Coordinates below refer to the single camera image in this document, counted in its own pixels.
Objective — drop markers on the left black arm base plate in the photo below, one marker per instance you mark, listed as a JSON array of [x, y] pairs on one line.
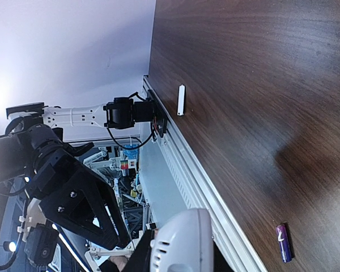
[[160, 116]]

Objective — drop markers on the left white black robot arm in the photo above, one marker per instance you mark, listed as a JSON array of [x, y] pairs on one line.
[[35, 131]]

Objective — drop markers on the white battery cover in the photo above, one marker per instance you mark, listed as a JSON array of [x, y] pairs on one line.
[[181, 100]]

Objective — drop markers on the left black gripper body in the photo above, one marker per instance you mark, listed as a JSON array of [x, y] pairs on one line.
[[59, 186]]

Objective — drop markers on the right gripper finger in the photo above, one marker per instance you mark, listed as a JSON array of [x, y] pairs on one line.
[[138, 261]]

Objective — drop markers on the white slotted cable duct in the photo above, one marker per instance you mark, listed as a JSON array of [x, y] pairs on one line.
[[167, 178]]

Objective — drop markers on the white remote control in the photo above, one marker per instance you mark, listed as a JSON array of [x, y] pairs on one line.
[[184, 243]]

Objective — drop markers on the curved aluminium front rail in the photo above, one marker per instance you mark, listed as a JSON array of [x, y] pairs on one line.
[[227, 234]]

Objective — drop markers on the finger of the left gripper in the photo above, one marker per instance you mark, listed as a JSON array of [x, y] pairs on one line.
[[69, 150], [104, 225]]

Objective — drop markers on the purple AA battery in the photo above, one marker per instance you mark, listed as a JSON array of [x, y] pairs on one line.
[[284, 242]]

